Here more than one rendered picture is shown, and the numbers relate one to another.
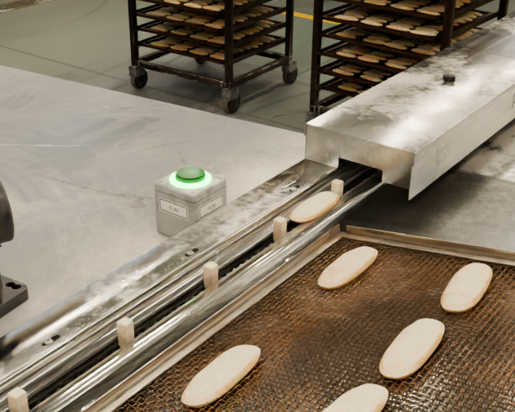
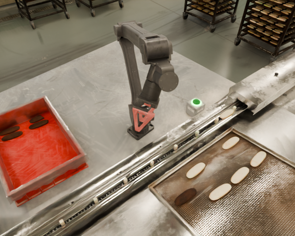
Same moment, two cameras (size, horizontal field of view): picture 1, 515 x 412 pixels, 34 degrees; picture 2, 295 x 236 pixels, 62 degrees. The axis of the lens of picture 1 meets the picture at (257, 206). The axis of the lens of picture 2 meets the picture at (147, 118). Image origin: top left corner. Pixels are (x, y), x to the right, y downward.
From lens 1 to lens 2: 0.41 m
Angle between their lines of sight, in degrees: 23
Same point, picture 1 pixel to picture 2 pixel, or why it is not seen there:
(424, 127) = (263, 94)
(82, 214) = (167, 102)
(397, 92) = (259, 77)
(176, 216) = (191, 111)
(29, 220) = not seen: hidden behind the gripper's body
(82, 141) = not seen: hidden behind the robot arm
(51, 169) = not seen: hidden behind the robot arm
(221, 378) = (195, 172)
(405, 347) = (238, 175)
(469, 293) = (257, 162)
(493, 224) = (275, 125)
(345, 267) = (229, 143)
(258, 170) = (214, 93)
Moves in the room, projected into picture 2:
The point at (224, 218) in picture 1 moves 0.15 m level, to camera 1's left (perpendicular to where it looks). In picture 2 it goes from (202, 114) to (174, 109)
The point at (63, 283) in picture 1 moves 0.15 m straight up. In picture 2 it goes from (162, 125) to (163, 104)
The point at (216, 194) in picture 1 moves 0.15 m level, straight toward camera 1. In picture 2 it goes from (202, 107) to (199, 129)
